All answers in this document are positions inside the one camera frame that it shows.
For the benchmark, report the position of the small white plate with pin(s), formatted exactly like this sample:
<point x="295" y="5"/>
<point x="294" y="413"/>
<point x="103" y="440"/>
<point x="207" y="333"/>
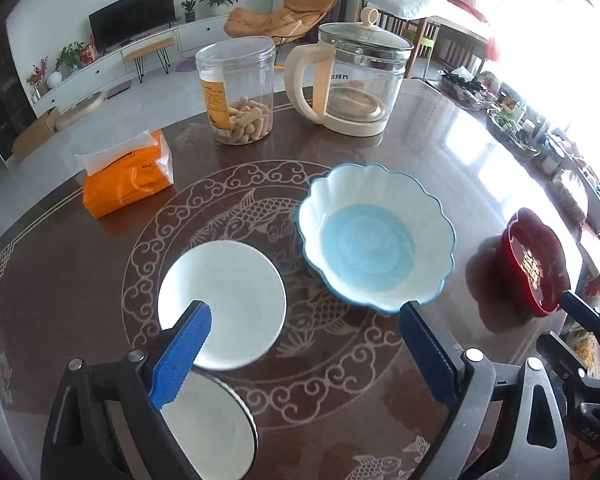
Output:
<point x="230" y="290"/>

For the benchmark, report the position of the cardboard box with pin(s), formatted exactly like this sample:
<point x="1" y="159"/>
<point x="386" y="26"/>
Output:
<point x="35" y="135"/>

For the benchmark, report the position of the white television cabinet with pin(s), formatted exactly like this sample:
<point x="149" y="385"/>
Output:
<point x="105" y="67"/>

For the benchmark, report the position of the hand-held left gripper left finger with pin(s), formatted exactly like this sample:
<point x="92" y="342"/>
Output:
<point x="180" y="355"/>

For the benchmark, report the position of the orange tissue pack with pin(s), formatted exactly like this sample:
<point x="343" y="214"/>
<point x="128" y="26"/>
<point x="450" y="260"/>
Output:
<point x="125" y="185"/>

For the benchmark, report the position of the red flowers in vase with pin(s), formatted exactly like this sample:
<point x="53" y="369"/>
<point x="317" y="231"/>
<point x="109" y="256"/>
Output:
<point x="37" y="72"/>

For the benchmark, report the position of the orange-topped bench stool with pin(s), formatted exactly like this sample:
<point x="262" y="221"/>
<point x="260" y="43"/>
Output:
<point x="150" y="49"/>

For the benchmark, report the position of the white ribbed bowl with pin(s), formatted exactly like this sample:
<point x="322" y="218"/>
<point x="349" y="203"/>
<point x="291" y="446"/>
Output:
<point x="210" y="435"/>

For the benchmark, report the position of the clear tray of small things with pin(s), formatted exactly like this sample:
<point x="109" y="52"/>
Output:
<point x="465" y="87"/>

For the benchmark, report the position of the blue scalloped bowl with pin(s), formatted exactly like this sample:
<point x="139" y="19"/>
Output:
<point x="370" y="250"/>

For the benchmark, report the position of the purple floor mat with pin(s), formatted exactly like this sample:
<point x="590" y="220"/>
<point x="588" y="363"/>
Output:
<point x="185" y="65"/>

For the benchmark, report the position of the green plastic stool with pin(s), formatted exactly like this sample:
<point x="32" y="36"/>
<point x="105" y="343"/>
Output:
<point x="428" y="40"/>

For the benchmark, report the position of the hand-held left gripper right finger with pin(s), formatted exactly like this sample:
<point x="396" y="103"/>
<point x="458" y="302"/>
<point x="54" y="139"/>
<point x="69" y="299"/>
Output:
<point x="425" y="355"/>

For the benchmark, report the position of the round white vase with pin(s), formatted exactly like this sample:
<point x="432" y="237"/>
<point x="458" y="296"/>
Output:
<point x="54" y="79"/>

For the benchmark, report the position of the black television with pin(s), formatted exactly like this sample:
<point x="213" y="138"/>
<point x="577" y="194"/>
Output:
<point x="132" y="17"/>

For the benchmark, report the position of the clear plastic biscuit jar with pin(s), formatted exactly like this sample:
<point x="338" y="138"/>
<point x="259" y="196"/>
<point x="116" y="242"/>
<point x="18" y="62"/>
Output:
<point x="240" y="85"/>

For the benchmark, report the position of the wooden cot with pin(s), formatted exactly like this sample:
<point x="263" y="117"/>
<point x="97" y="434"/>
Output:
<point x="455" y="32"/>

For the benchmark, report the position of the floral sofa blanket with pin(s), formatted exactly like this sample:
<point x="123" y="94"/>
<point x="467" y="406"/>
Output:
<point x="590" y="355"/>

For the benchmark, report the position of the red flower-shaped plate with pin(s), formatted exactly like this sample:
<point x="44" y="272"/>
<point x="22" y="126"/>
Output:
<point x="530" y="260"/>

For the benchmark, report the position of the white pillow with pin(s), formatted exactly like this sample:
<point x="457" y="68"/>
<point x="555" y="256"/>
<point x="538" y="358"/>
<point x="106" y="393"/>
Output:
<point x="400" y="1"/>

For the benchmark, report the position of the red cloth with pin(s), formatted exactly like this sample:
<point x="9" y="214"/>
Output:
<point x="472" y="12"/>

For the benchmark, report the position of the green glass bowl of things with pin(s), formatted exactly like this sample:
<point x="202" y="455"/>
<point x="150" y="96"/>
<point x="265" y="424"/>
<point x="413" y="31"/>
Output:
<point x="512" y="130"/>

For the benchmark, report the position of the bushy green potted plant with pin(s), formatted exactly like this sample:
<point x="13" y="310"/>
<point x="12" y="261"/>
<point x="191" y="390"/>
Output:
<point x="70" y="56"/>

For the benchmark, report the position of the small potted plant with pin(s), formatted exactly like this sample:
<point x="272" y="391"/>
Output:
<point x="189" y="10"/>

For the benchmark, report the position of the orange rocking chair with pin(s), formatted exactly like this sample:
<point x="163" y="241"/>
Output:
<point x="280" y="17"/>

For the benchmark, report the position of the grey floor scale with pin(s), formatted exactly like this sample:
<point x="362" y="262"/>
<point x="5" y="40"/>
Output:
<point x="117" y="90"/>

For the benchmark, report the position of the beige round floor cushion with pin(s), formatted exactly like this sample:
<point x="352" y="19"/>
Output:
<point x="80" y="109"/>

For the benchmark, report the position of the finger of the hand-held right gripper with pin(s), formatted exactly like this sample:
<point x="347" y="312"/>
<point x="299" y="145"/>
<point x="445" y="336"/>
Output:
<point x="582" y="310"/>
<point x="562" y="355"/>

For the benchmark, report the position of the red gift box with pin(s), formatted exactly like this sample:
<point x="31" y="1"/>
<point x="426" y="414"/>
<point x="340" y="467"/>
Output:
<point x="88" y="53"/>

